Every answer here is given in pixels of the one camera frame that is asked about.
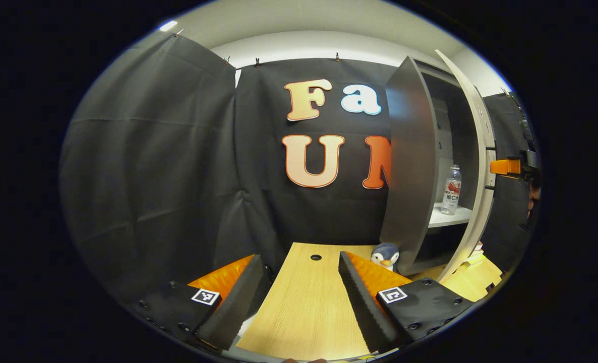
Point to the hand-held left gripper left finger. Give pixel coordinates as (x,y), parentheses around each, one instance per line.
(238,305)

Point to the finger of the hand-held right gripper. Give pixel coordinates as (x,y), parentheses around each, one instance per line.
(504,166)

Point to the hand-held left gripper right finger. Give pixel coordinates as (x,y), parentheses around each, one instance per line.
(367,307)

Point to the clear plastic bottle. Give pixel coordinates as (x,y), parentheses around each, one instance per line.
(451,194)

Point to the grey cabinet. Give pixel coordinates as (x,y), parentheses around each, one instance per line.
(410,176)

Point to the penguin plush toy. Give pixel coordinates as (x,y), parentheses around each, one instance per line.
(385,257)

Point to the stack of books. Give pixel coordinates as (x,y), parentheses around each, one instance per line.
(474,258)

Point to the black backdrop cloth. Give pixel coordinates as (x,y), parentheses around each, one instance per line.
(142,176)

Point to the ceiling light strip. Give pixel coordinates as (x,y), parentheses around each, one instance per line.
(168,25)

